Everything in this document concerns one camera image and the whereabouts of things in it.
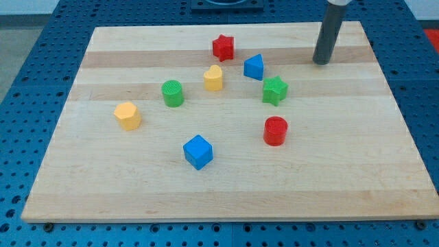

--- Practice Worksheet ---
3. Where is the blue cube block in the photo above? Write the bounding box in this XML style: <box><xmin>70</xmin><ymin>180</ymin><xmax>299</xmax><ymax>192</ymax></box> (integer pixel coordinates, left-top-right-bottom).
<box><xmin>183</xmin><ymin>134</ymin><xmax>213</xmax><ymax>170</ymax></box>

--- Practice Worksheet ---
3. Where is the yellow hexagon block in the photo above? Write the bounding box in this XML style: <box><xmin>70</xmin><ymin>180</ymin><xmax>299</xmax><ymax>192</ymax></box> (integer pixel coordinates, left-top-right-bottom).
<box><xmin>113</xmin><ymin>102</ymin><xmax>142</xmax><ymax>131</ymax></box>

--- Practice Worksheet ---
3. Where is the yellow heart block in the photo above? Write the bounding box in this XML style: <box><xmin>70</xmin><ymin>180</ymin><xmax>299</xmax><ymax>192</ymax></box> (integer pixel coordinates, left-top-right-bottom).
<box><xmin>203</xmin><ymin>65</ymin><xmax>223</xmax><ymax>91</ymax></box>

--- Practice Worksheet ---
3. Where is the red cylinder block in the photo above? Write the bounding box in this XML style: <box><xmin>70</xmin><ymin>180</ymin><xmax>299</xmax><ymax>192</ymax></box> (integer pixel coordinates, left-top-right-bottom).
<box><xmin>263</xmin><ymin>116</ymin><xmax>288</xmax><ymax>146</ymax></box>

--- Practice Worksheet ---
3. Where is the red star block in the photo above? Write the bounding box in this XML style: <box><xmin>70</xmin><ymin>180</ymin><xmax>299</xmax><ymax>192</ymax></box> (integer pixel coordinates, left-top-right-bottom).
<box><xmin>212</xmin><ymin>34</ymin><xmax>235</xmax><ymax>62</ymax></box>

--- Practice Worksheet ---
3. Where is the green star block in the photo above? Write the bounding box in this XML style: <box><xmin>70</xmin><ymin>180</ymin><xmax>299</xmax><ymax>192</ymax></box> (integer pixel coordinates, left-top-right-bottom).
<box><xmin>262</xmin><ymin>76</ymin><xmax>289</xmax><ymax>106</ymax></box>

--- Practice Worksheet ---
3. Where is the green cylinder block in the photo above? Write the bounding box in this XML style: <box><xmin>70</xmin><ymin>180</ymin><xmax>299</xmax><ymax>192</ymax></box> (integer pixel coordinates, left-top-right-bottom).
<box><xmin>161</xmin><ymin>80</ymin><xmax>185</xmax><ymax>108</ymax></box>

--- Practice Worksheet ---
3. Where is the blue triangle block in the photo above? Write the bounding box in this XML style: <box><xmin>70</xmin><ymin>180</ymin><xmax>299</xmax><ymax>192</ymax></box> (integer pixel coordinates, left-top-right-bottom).
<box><xmin>244</xmin><ymin>54</ymin><xmax>264</xmax><ymax>80</ymax></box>

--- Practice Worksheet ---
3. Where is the wooden board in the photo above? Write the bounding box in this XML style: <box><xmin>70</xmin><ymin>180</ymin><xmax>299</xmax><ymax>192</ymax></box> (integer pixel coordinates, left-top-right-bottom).
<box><xmin>21</xmin><ymin>21</ymin><xmax>438</xmax><ymax>223</ymax></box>

